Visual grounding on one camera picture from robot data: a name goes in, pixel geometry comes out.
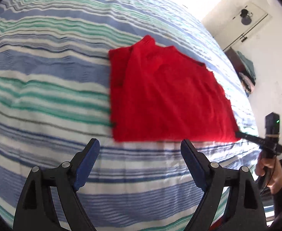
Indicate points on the pile of mixed clothes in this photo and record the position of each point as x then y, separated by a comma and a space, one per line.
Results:
247, 85

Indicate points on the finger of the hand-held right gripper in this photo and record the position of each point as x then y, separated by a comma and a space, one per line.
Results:
250, 137

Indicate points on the teal folded clothes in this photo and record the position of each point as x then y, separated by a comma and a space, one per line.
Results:
247, 65

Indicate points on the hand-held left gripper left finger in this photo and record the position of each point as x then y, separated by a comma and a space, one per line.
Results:
88, 163

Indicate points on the white door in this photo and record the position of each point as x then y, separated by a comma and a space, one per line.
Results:
256, 31

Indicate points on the striped blue green bed cover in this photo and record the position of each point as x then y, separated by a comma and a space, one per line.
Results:
47, 77

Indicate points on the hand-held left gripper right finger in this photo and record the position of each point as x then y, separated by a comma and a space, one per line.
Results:
193, 166

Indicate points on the dark wooden dresser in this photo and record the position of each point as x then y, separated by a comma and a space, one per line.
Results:
233, 60

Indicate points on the black item hanging on door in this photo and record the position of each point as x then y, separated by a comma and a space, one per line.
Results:
245, 16

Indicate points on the red sweater with white print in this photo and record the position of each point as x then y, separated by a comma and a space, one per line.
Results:
167, 96

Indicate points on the person's right hand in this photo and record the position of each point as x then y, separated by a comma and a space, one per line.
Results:
277, 178

